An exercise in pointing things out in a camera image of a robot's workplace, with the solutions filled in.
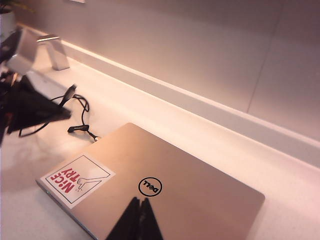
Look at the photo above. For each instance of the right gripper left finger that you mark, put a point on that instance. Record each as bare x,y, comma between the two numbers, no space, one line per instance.
125,225

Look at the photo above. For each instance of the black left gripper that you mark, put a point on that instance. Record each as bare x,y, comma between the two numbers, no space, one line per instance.
6,50

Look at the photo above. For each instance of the potted plant white pot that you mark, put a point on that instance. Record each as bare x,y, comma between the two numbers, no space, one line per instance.
7,21

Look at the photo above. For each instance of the white red text sticker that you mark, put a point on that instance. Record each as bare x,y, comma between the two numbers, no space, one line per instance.
75,180

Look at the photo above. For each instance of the silver Dell laptop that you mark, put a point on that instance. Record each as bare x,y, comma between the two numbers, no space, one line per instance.
187,162

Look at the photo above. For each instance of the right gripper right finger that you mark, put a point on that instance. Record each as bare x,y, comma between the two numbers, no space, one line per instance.
150,225

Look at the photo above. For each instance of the chrome faucet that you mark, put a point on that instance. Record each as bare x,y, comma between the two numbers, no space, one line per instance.
58,55

